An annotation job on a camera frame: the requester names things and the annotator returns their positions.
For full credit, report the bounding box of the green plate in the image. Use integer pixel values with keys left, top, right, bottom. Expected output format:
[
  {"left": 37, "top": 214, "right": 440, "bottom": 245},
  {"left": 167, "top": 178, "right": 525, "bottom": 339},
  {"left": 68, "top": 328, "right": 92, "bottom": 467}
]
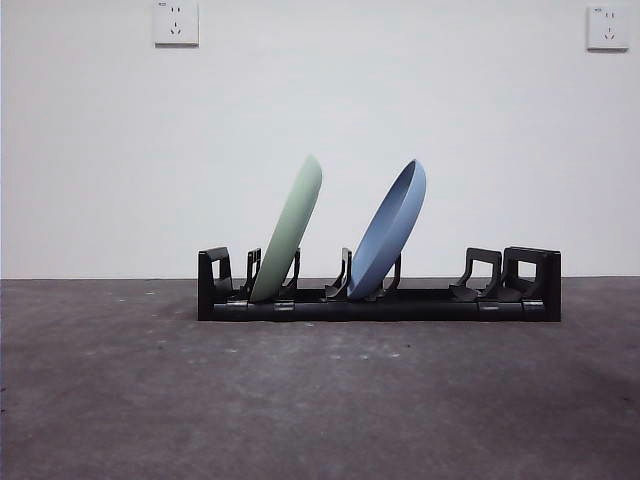
[{"left": 248, "top": 153, "right": 324, "bottom": 305}]

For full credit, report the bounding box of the blue plate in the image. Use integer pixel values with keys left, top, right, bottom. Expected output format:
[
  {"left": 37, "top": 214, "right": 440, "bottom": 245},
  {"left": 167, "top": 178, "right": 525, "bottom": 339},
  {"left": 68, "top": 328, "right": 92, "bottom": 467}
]
[{"left": 345, "top": 158, "right": 429, "bottom": 302}]

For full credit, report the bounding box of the black plate rack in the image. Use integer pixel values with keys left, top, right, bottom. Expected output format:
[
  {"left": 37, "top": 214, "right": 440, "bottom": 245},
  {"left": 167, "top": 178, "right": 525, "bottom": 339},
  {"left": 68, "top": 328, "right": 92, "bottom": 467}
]
[{"left": 197, "top": 245, "right": 562, "bottom": 322}]

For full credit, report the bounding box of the white wall socket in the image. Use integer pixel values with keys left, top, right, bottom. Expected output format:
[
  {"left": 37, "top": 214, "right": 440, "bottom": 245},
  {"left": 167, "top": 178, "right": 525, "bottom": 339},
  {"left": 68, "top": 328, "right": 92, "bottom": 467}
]
[
  {"left": 585, "top": 5, "right": 630, "bottom": 53},
  {"left": 152, "top": 0, "right": 201, "bottom": 49}
]

